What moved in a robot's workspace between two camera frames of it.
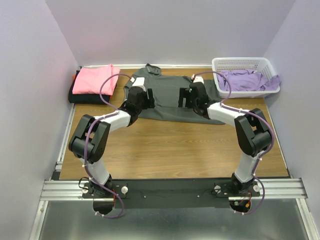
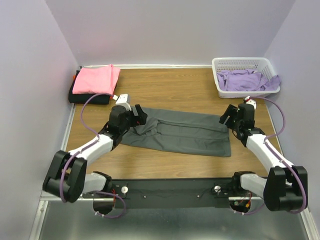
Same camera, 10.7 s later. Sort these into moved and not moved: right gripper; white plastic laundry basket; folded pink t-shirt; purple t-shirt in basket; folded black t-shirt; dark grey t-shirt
Moved: dark grey t-shirt; right gripper
Not moved: white plastic laundry basket; folded black t-shirt; folded pink t-shirt; purple t-shirt in basket
